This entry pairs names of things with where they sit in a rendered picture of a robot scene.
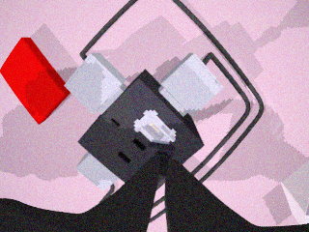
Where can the red rectangular block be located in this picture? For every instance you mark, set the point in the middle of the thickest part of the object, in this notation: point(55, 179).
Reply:
point(33, 79)

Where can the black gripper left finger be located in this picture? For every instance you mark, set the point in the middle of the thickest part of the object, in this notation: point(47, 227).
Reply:
point(127, 210)

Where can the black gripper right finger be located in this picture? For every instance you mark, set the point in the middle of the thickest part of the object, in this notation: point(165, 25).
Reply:
point(191, 207)

